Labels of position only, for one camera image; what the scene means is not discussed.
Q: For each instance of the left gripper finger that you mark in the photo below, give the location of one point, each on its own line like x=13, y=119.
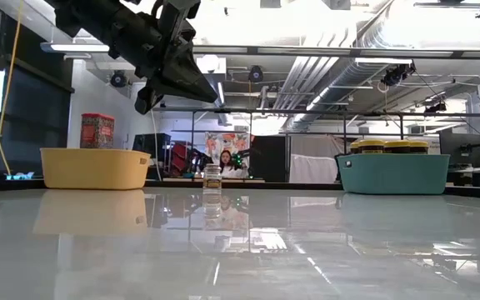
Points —
x=190, y=83
x=146, y=100

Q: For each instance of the red-lid smoked paprika tin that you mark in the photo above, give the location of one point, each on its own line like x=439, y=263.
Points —
x=97, y=131

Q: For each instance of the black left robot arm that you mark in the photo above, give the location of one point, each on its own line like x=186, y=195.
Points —
x=81, y=16

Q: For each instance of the red background object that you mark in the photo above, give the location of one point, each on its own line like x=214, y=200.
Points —
x=181, y=152

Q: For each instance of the ceiling light strip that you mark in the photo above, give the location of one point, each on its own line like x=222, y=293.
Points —
x=81, y=48

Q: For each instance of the flower pattern poster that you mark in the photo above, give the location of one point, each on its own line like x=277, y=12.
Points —
x=231, y=139

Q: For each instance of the person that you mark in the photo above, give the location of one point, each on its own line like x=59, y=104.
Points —
x=225, y=160

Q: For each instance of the yellow plastic bin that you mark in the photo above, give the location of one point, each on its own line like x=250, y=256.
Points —
x=94, y=168

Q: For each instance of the cork-stoppered glass spice jar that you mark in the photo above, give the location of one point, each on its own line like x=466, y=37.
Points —
x=212, y=179

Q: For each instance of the black cabinet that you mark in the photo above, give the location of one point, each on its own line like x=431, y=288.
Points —
x=269, y=158

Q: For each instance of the white cloth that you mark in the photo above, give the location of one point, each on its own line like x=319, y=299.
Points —
x=313, y=168

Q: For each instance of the teal plastic bin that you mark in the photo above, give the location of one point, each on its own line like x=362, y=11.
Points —
x=394, y=175

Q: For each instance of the black ceiling camera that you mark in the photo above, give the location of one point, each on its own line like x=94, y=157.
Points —
x=256, y=74
x=398, y=74
x=118, y=78

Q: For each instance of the silver ventilation duct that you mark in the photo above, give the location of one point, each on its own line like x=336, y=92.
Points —
x=306, y=83

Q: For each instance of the black background rack frame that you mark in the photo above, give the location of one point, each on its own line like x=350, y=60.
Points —
x=306, y=111

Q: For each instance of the black aluminium table frame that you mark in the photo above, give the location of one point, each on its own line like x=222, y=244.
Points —
x=265, y=184

